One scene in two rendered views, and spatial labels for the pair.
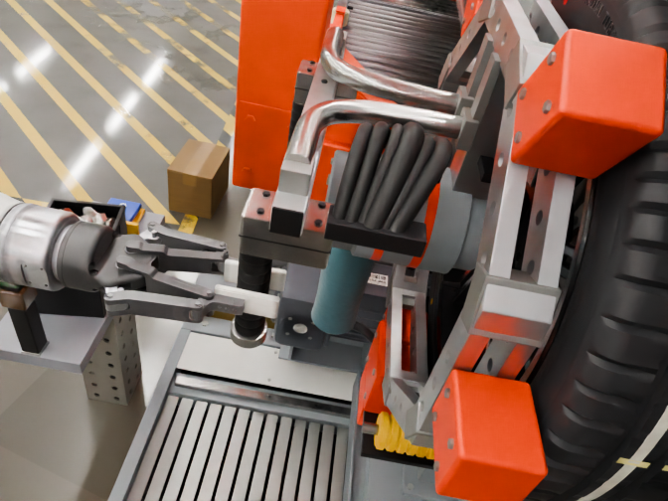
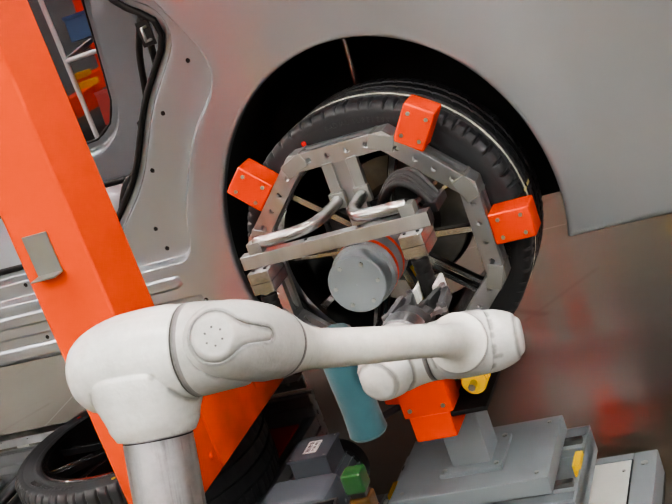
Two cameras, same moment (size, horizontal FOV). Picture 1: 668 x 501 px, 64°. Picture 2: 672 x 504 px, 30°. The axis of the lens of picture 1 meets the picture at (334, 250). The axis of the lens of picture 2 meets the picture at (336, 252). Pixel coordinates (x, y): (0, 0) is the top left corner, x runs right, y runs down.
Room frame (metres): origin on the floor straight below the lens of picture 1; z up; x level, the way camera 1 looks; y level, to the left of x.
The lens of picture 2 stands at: (-0.47, 2.29, 1.63)
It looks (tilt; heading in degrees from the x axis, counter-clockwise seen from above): 16 degrees down; 295
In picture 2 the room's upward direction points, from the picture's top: 20 degrees counter-clockwise
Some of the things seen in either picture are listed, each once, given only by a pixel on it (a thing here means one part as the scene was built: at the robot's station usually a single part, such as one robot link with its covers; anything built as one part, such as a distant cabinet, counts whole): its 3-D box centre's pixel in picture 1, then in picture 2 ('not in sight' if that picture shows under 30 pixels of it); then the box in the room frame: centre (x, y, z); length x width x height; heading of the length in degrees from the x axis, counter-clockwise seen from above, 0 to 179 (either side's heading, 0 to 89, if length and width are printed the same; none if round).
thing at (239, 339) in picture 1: (252, 290); (430, 289); (0.41, 0.08, 0.83); 0.04 x 0.04 x 0.16
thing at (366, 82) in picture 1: (399, 44); (292, 208); (0.68, -0.02, 1.03); 0.19 x 0.18 x 0.11; 93
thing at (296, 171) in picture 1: (396, 116); (378, 185); (0.49, -0.03, 1.03); 0.19 x 0.18 x 0.11; 93
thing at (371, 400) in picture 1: (410, 383); (433, 390); (0.59, -0.19, 0.48); 0.16 x 0.12 x 0.17; 93
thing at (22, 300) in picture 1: (17, 292); (364, 503); (0.51, 0.47, 0.59); 0.04 x 0.04 x 0.04; 3
